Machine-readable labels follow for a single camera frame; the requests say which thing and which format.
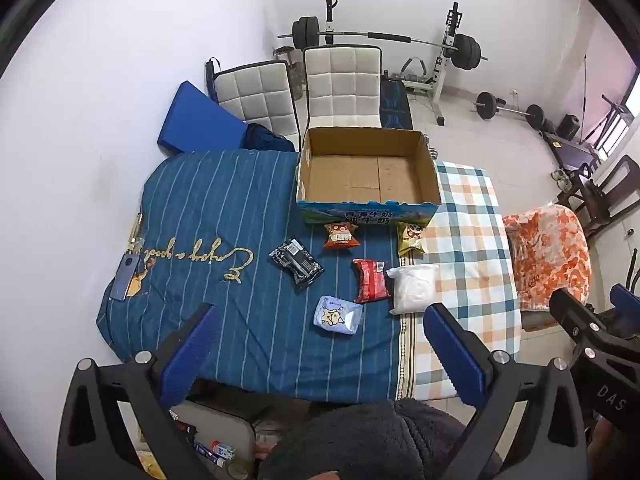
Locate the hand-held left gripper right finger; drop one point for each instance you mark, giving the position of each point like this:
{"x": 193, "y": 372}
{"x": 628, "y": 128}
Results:
{"x": 457, "y": 355}

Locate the orange floral cover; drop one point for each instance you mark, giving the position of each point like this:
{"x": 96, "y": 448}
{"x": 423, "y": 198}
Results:
{"x": 545, "y": 255}

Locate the blue striped blanket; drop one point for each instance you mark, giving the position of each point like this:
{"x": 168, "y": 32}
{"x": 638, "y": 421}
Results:
{"x": 225, "y": 310}

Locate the long barbell with plates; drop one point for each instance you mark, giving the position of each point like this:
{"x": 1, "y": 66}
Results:
{"x": 390, "y": 36}

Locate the black packet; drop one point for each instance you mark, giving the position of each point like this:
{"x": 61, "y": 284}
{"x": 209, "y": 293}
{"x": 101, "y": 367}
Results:
{"x": 296, "y": 262}

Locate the dark blue cloth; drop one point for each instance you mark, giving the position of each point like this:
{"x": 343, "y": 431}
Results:
{"x": 265, "y": 137}

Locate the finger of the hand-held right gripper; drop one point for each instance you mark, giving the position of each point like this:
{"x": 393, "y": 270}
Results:
{"x": 625, "y": 296}
{"x": 570, "y": 310}

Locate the yellow snack packet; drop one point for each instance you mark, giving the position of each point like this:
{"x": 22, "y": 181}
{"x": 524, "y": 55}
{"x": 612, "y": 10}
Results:
{"x": 411, "y": 240}

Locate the orange snack packet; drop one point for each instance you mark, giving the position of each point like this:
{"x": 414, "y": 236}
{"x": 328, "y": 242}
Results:
{"x": 341, "y": 236}

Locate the blue foam mat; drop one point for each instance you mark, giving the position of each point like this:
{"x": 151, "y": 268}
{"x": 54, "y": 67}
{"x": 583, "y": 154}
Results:
{"x": 195, "y": 120}

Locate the treadmill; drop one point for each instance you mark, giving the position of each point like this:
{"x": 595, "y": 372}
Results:
{"x": 570, "y": 150}

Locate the dark wooden chair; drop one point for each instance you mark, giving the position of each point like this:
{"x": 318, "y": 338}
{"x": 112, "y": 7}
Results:
{"x": 600, "y": 195}

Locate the pair of shoes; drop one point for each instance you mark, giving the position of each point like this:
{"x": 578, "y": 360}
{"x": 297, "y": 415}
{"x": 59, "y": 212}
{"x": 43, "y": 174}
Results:
{"x": 561, "y": 180}

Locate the dark grey fleece garment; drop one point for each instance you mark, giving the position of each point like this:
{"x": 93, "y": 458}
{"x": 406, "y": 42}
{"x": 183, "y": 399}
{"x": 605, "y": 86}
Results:
{"x": 360, "y": 440}

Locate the short barbell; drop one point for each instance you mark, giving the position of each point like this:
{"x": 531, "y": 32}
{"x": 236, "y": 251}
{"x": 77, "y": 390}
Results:
{"x": 510, "y": 109}

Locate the red snack packet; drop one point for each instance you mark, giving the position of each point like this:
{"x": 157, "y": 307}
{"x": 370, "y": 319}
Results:
{"x": 371, "y": 280}

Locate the cardboard box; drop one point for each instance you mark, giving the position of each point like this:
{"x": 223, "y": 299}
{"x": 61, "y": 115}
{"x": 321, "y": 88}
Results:
{"x": 365, "y": 175}

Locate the black box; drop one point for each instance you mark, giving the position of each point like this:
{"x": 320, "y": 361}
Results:
{"x": 568, "y": 126}

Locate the white padded chair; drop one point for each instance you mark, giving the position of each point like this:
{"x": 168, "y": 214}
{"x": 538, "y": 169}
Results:
{"x": 255, "y": 95}
{"x": 342, "y": 85}

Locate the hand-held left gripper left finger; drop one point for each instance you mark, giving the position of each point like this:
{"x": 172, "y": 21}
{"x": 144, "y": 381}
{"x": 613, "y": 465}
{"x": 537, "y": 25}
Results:
{"x": 187, "y": 355}

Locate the white barbell rack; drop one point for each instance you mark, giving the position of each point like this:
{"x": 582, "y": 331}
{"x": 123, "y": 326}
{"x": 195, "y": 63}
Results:
{"x": 445, "y": 75}

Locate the black weight bench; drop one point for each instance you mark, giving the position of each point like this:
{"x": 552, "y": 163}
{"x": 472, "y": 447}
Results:
{"x": 395, "y": 105}

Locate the light blue snack packet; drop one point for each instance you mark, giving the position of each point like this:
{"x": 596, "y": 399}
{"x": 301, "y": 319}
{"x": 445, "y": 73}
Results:
{"x": 336, "y": 316}

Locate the window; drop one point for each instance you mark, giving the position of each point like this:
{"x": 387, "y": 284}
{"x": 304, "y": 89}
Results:
{"x": 620, "y": 120}

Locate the blue phone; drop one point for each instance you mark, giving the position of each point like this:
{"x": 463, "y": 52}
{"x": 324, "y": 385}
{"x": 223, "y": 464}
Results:
{"x": 125, "y": 277}

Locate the white soft packet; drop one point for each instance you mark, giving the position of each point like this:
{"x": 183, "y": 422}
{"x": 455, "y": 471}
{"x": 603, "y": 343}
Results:
{"x": 412, "y": 287}

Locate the blue and white tube box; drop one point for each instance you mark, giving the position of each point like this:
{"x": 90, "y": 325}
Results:
{"x": 215, "y": 452}

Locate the thin black pole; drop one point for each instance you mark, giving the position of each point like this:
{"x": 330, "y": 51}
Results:
{"x": 583, "y": 95}

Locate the plaid blanket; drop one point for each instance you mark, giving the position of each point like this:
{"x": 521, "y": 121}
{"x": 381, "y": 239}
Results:
{"x": 470, "y": 260}

